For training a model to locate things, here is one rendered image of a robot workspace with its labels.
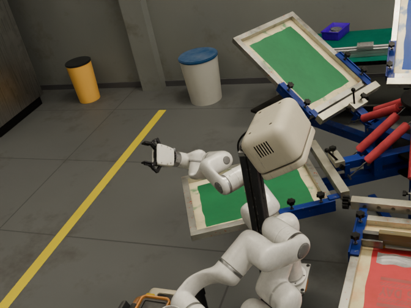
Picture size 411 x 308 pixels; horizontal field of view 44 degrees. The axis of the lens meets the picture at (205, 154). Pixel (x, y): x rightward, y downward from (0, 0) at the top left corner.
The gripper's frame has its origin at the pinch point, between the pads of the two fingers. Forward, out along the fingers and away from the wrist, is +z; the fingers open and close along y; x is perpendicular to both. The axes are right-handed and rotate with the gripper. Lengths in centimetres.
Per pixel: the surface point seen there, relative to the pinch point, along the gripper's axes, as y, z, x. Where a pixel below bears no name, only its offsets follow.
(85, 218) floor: -12, -96, 242
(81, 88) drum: -217, -165, 403
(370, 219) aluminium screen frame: 29, -102, -48
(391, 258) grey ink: 49, -94, -62
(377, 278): 58, -84, -60
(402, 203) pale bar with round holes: 21, -111, -61
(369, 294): 65, -76, -60
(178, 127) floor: -131, -218, 256
